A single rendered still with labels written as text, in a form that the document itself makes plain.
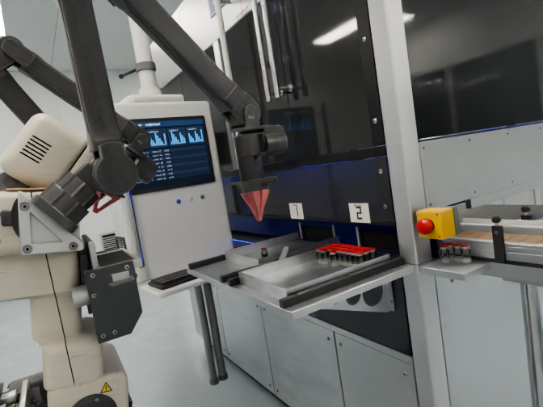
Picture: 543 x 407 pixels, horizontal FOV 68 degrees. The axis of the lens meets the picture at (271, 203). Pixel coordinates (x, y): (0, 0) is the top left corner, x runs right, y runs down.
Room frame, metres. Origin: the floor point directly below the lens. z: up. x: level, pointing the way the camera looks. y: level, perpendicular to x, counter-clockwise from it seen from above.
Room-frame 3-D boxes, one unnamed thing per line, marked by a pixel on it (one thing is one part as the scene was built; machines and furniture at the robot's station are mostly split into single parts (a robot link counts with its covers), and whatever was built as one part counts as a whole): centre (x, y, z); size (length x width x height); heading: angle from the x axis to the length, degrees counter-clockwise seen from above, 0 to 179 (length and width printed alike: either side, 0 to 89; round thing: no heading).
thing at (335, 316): (1.95, 0.17, 0.73); 1.98 x 0.01 x 0.25; 30
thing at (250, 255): (1.46, -0.01, 0.90); 0.34 x 0.26 x 0.04; 120
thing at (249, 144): (0.96, 0.03, 1.26); 0.07 x 0.06 x 0.07; 121
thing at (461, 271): (1.02, -0.45, 0.87); 0.14 x 0.13 x 0.02; 120
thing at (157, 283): (1.65, 0.34, 0.82); 0.40 x 0.14 x 0.02; 128
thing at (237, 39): (1.68, 0.00, 1.50); 0.47 x 0.01 x 0.59; 30
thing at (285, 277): (1.11, -0.09, 0.90); 0.34 x 0.26 x 0.04; 120
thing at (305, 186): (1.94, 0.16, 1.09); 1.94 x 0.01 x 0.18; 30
